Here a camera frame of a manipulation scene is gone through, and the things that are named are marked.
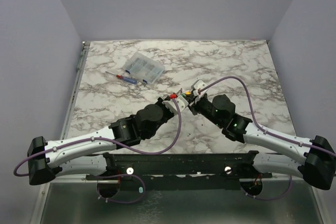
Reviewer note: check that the left aluminium side rail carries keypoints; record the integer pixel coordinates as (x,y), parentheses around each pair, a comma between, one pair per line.
(79,72)

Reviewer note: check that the green capped key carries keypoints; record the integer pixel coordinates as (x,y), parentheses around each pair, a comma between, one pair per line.
(182,92)

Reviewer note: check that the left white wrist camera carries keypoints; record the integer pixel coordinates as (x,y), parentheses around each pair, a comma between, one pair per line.
(173,104)

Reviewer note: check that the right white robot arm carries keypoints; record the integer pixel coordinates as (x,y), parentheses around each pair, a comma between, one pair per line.
(313,160)

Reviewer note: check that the blue red screwdriver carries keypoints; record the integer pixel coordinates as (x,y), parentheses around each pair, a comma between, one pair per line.
(123,78)

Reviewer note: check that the clear plastic parts box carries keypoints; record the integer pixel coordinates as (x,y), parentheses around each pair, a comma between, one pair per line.
(143,68)

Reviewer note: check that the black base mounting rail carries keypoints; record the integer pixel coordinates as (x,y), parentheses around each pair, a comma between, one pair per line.
(129,172)

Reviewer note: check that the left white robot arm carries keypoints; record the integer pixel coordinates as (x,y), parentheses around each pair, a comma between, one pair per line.
(46,157)

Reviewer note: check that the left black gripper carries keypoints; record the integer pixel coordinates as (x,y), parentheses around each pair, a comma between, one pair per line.
(159,104)

